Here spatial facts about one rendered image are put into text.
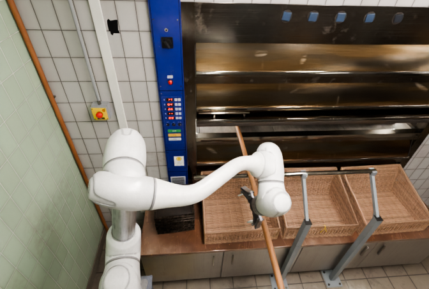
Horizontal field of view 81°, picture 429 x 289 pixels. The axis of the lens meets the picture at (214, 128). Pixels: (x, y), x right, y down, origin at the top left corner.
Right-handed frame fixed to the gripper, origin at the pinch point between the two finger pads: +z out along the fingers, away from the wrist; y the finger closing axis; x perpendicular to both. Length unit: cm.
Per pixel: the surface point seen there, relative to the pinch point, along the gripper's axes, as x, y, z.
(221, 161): 15, -36, 63
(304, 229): 44, 27, 32
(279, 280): 0.4, 32.4, -10.1
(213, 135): 11, -54, 47
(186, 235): -25, 8, 78
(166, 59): -17, -90, -4
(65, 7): -62, -119, -18
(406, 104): 140, -29, 2
